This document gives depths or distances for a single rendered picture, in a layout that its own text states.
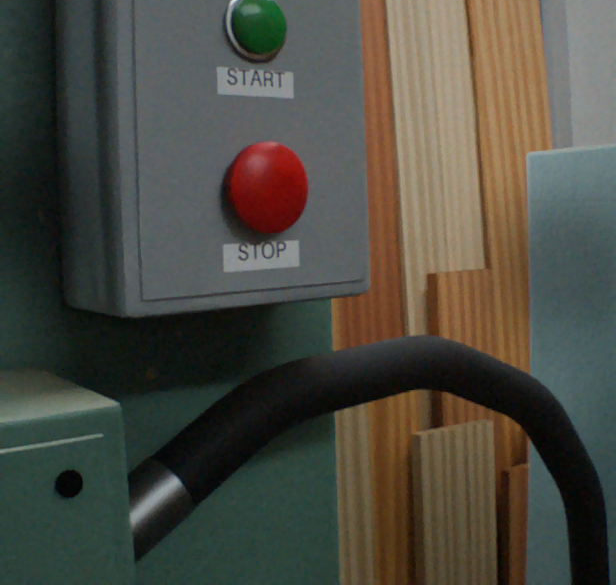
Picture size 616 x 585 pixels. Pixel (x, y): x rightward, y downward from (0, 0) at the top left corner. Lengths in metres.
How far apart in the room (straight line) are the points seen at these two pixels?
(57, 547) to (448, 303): 1.63
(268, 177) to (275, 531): 0.17
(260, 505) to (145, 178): 0.17
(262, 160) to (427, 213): 1.62
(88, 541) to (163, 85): 0.14
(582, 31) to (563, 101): 0.21
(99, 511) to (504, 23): 1.95
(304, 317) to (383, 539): 1.42
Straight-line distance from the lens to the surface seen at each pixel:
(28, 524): 0.24
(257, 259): 0.28
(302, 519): 0.39
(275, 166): 0.27
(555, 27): 2.48
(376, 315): 1.84
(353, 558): 1.71
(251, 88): 0.28
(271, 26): 0.29
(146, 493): 0.29
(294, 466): 0.38
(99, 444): 0.24
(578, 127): 2.42
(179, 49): 0.27
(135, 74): 0.27
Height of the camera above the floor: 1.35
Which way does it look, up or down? 4 degrees down
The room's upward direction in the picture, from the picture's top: 2 degrees counter-clockwise
